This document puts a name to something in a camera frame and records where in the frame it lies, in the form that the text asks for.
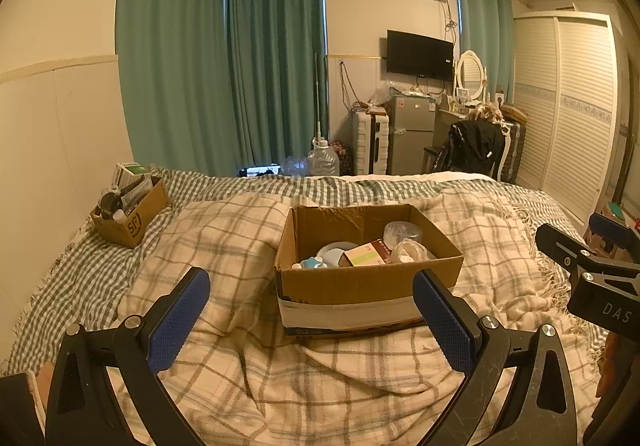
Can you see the thin metal pole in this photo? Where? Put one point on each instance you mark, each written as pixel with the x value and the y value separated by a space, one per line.
pixel 317 96

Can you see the black jacket on chair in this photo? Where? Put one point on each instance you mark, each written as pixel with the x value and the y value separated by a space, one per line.
pixel 470 143

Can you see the clear round plastic container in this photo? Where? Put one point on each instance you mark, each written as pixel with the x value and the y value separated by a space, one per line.
pixel 402 232

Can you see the green and white carton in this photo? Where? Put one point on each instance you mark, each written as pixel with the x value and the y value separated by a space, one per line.
pixel 132 171

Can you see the white oval vanity mirror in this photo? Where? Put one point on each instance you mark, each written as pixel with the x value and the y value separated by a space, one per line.
pixel 471 73

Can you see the narrow green curtain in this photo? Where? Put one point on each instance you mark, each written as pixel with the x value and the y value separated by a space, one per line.
pixel 482 31

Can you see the dark suitcase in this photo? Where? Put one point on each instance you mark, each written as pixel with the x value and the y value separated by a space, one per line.
pixel 515 151

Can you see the dark floral bag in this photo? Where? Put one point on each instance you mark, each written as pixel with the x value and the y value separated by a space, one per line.
pixel 342 158

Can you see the small cardboard box with bottles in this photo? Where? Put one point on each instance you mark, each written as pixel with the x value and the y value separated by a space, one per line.
pixel 132 218

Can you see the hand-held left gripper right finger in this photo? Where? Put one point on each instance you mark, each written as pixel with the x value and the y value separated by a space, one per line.
pixel 445 321

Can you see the white and blue gadget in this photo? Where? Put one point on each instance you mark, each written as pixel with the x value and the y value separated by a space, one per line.
pixel 316 263

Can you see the white round dish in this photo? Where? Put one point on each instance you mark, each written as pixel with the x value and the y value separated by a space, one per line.
pixel 336 251

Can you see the beige plaid blanket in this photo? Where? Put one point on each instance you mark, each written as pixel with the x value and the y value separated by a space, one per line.
pixel 240 246

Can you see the white louvred wardrobe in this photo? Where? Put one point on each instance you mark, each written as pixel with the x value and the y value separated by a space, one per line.
pixel 570 116

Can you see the black wall television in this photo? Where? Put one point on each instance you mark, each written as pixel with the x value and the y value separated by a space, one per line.
pixel 420 55

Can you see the large clear water jug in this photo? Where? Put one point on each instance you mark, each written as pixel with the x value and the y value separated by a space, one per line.
pixel 322 161

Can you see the brown and white medicine box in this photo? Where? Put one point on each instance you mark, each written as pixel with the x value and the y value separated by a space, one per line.
pixel 367 253

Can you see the wide green curtain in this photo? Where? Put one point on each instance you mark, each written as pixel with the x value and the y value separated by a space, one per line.
pixel 170 51

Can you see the clear plastic bottle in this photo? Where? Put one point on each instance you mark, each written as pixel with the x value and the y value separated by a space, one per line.
pixel 294 166

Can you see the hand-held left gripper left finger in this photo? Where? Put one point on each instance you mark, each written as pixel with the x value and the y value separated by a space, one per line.
pixel 175 321

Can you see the grey mini fridge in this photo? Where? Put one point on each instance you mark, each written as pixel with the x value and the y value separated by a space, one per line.
pixel 411 136

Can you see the large cardboard box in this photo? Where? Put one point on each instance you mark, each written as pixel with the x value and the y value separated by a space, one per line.
pixel 350 291

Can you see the green curtain by window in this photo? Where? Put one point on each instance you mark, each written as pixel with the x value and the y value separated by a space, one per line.
pixel 277 61

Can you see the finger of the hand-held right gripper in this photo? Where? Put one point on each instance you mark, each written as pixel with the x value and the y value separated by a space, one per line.
pixel 612 233
pixel 565 248

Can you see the white suitcase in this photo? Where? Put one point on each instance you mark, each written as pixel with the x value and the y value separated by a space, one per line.
pixel 370 143

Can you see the clear plastic bag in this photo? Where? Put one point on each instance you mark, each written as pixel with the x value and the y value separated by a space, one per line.
pixel 382 93

